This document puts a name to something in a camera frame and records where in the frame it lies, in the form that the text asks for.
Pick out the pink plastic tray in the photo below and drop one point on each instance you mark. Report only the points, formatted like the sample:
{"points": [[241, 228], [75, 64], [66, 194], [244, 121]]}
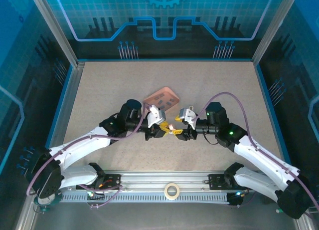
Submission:
{"points": [[165, 94]]}

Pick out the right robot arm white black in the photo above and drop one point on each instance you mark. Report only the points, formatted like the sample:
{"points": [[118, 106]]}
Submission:
{"points": [[261, 155]]}

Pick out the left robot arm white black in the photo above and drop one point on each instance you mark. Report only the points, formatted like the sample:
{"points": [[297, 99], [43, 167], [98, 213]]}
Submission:
{"points": [[79, 145]]}

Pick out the beige tape roll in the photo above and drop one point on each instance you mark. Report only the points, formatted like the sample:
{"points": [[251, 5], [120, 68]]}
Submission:
{"points": [[167, 193]]}

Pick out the green alarm clock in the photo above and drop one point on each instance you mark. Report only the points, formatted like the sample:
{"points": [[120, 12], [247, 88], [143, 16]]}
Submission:
{"points": [[43, 207]]}

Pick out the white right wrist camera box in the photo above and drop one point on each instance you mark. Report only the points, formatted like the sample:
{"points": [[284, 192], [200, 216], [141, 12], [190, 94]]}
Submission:
{"points": [[188, 116]]}

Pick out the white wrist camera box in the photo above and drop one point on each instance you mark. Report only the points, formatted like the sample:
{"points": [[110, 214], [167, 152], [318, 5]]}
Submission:
{"points": [[155, 117], [188, 116]]}

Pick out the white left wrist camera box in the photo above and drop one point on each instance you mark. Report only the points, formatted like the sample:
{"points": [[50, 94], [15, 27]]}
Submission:
{"points": [[155, 117]]}

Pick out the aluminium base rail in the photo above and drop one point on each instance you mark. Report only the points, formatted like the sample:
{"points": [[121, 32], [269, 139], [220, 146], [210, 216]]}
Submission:
{"points": [[159, 177]]}

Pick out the aluminium side rail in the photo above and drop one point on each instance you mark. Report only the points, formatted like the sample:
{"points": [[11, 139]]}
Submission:
{"points": [[72, 97]]}

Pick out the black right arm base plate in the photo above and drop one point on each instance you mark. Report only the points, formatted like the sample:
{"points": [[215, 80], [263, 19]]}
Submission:
{"points": [[216, 182]]}

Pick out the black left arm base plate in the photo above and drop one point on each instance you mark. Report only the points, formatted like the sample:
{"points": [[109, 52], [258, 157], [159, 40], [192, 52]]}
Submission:
{"points": [[112, 181]]}

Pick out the aluminium frame post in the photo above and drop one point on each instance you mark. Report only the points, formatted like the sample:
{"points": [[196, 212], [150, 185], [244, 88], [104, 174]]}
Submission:
{"points": [[276, 25], [53, 28]]}

